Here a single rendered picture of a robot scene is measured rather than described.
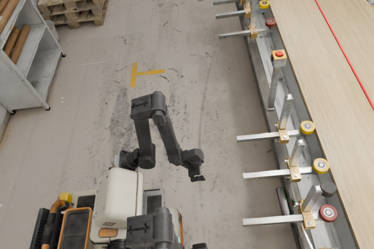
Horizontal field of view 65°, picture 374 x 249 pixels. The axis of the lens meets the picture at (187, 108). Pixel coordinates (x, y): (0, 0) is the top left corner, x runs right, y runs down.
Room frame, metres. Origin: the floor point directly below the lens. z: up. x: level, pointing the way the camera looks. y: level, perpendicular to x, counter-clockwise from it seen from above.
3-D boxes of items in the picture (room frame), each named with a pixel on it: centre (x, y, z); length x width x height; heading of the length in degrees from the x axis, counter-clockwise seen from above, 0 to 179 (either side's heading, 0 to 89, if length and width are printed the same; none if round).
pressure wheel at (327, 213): (0.37, -0.57, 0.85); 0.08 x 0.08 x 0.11
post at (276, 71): (1.17, -0.58, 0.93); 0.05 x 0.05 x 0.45; 83
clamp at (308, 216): (0.40, -0.49, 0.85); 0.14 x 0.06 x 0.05; 173
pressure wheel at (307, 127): (0.86, -0.67, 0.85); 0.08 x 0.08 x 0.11
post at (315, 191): (0.42, -0.49, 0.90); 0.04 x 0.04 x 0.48; 83
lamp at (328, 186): (0.41, -0.53, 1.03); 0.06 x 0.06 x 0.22; 83
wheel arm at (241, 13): (2.12, -0.62, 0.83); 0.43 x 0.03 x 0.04; 83
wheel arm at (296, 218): (0.39, -0.38, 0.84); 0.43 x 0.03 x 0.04; 83
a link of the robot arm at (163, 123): (0.68, 0.10, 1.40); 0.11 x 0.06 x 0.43; 174
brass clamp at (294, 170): (0.64, -0.51, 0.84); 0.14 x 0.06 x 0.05; 173
